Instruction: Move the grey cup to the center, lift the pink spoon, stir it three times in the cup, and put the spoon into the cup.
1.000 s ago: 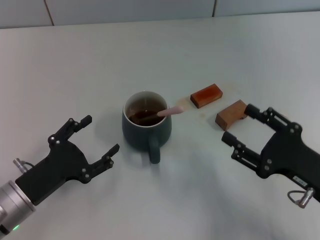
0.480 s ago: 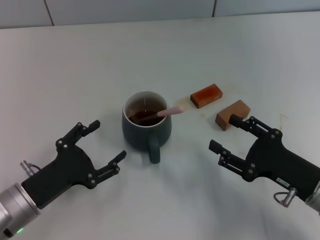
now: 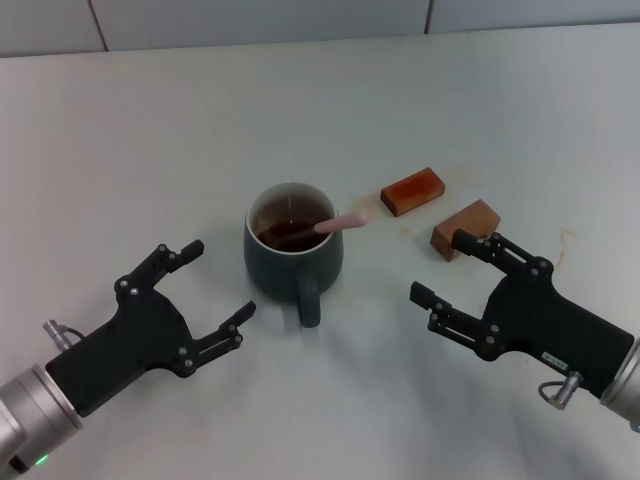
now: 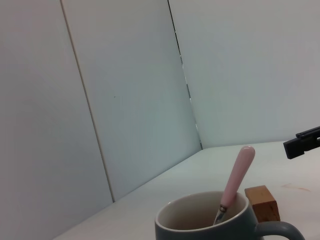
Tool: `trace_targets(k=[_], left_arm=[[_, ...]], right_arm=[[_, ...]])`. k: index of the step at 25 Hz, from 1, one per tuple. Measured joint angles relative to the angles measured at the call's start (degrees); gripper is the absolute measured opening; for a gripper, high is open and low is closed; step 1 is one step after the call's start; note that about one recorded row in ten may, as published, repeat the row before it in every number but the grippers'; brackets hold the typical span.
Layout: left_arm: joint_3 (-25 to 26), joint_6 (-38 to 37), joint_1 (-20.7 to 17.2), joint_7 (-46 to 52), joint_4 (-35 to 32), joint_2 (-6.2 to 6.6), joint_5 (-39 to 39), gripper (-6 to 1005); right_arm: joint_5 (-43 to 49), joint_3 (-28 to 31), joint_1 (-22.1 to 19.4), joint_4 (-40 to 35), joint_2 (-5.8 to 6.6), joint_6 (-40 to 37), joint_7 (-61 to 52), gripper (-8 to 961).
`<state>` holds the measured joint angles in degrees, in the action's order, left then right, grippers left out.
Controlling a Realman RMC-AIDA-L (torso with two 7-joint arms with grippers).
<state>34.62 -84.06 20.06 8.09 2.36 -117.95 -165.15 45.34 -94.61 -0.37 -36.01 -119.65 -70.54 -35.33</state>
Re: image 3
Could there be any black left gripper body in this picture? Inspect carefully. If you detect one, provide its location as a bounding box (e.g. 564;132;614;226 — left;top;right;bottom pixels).
44;284;199;419

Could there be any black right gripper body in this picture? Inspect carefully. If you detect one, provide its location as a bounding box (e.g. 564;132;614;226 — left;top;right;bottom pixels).
479;272;636;401

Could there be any grey ceramic cup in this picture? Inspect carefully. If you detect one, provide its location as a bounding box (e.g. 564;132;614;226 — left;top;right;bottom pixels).
243;181;345;330

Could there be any pink handled metal spoon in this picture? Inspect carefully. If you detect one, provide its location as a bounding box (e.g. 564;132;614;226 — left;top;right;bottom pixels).
264;209;370;247

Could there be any arched light wooden block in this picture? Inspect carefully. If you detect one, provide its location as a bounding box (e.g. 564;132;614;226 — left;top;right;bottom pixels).
430;198;502;263

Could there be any flat reddish wooden block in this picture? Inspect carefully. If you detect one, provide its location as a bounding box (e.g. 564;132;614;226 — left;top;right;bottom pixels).
379;166;447;218

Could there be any right gripper connector cable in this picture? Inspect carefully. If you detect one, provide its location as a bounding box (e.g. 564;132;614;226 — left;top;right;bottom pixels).
537;372;584;410

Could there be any gripper connector cable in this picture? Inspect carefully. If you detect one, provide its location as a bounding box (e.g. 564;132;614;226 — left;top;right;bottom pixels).
41;320;85;347
537;372;584;410

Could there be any left gripper connector cable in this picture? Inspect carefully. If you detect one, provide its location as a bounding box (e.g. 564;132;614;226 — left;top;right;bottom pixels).
41;320;85;347

